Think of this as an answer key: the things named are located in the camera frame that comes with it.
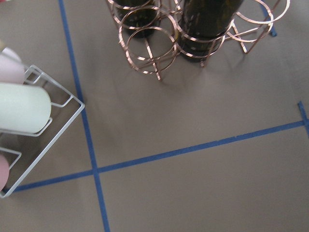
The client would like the green wine bottle middle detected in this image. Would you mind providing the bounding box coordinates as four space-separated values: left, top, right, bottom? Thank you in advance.
114 0 158 38

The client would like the green wine bottle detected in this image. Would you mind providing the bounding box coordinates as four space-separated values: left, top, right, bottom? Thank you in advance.
179 0 243 62
114 0 158 38

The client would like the green wine bottle front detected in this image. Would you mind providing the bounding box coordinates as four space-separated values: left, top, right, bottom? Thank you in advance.
179 0 243 62

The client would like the white cup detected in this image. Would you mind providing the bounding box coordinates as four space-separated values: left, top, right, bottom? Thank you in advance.
0 83 51 133

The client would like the light pink cup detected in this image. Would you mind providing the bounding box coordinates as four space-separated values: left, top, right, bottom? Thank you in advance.
0 47 25 84

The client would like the salmon pink cup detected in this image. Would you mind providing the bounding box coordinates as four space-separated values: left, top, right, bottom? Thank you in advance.
0 154 10 190

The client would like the copper wire bottle rack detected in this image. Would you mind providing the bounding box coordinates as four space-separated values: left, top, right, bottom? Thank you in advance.
107 0 280 77

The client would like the white wire cup rack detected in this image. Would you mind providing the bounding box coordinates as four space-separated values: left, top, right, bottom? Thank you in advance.
0 65 85 199

